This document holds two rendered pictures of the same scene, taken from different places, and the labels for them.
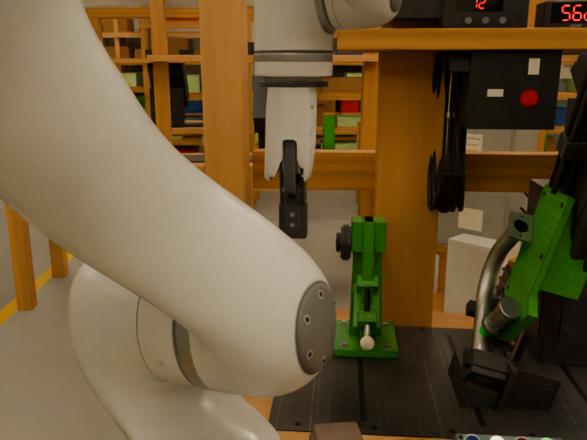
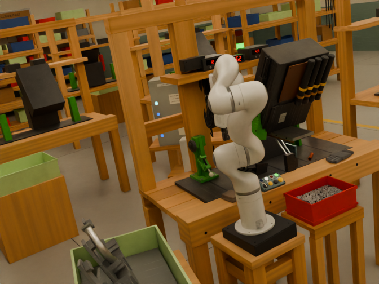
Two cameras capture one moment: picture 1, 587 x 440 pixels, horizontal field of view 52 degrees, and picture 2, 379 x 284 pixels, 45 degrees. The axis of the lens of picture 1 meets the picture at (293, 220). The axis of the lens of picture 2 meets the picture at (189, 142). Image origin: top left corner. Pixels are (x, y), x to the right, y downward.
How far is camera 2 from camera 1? 1.71 m
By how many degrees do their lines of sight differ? 29
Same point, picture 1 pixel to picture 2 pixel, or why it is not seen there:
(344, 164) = (172, 120)
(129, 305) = (235, 154)
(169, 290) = (254, 145)
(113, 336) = (233, 160)
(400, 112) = (192, 98)
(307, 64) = not seen: hidden behind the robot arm
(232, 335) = (259, 150)
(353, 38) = (181, 80)
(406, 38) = (197, 77)
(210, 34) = (127, 88)
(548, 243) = (256, 127)
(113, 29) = not seen: outside the picture
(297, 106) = not seen: hidden behind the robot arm
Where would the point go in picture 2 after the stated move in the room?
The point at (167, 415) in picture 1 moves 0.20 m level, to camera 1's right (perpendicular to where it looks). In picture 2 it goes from (239, 174) to (273, 160)
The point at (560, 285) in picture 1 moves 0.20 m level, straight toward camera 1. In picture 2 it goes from (261, 137) to (272, 146)
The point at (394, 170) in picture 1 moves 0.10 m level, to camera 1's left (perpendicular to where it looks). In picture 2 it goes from (194, 118) to (180, 122)
